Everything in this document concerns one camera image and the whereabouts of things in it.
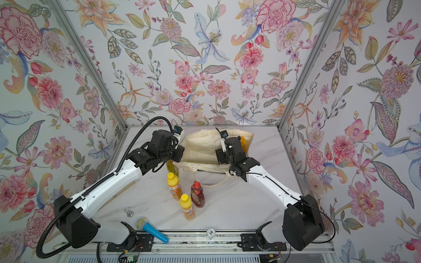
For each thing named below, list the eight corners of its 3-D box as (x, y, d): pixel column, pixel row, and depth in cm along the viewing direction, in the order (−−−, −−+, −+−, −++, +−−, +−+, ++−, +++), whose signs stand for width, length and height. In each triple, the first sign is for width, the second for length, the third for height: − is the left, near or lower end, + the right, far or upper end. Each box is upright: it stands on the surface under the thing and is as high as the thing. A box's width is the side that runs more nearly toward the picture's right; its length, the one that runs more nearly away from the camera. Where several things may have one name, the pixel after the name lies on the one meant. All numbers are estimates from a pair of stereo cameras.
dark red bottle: (193, 205, 87) (189, 190, 72) (197, 196, 90) (195, 180, 75) (202, 209, 86) (201, 195, 70) (206, 201, 89) (206, 185, 73)
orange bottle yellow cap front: (185, 219, 82) (179, 204, 64) (186, 211, 84) (180, 193, 66) (195, 220, 82) (191, 204, 64) (195, 211, 84) (192, 193, 67)
